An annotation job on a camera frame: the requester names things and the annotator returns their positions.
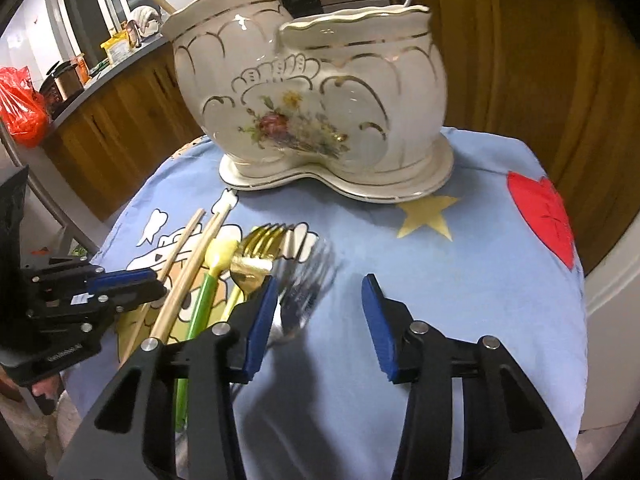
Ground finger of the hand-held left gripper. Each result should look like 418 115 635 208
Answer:
22 259 159 297
25 284 169 333

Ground silver fork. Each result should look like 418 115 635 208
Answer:
265 237 344 349

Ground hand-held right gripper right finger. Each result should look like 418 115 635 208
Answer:
361 273 584 480

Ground brown cooking pot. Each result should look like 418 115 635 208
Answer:
42 62 86 107

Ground red plastic bag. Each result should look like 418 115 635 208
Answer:
0 66 51 149

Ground white floral ceramic utensil holder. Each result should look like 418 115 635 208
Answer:
162 0 449 175

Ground wooden base cabinet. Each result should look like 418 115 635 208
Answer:
40 42 213 222
390 0 640 273

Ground yellow food packets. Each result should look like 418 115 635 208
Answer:
100 30 137 64

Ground grey kitchen countertop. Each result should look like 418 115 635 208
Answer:
47 35 174 129

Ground gold fork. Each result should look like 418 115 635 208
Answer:
227 224 297 311

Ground blue printed tablecloth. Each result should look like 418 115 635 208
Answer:
65 127 589 480

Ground grey metal tube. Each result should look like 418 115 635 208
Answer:
0 120 101 262

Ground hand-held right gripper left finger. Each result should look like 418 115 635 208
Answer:
56 275 280 480

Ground wooden chopstick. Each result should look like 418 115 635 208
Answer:
117 209 207 367
149 212 224 344

